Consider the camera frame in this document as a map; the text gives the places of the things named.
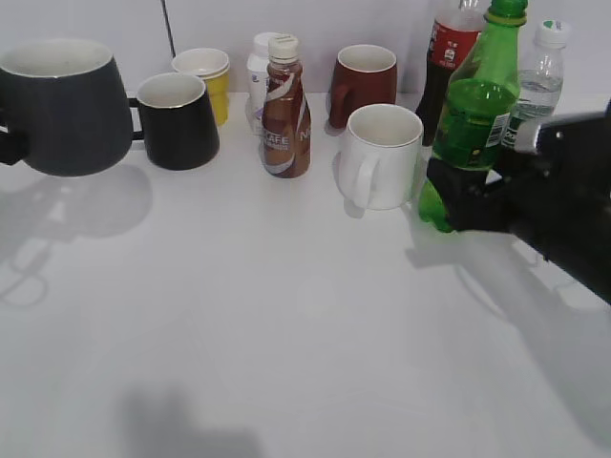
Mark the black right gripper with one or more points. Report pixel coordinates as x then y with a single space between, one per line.
558 201

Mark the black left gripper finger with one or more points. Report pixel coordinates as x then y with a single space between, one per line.
13 146

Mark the dark grey ceramic mug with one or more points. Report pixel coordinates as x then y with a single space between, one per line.
67 96

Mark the green soda bottle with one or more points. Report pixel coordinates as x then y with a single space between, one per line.
480 95

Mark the yellow paper cup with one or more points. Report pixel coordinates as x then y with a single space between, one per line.
212 66

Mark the white ceramic mug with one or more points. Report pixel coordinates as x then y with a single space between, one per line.
378 155

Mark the clear water bottle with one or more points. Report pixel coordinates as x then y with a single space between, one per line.
540 76

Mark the black ceramic mug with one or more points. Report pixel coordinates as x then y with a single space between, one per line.
177 123

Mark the dark red ceramic mug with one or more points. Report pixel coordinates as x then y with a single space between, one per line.
364 74

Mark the cola bottle red label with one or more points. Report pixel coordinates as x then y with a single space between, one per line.
454 32

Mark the brown coffee drink bottle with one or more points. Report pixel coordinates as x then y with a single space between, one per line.
286 117

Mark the white plastic bottle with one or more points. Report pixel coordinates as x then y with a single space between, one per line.
257 78

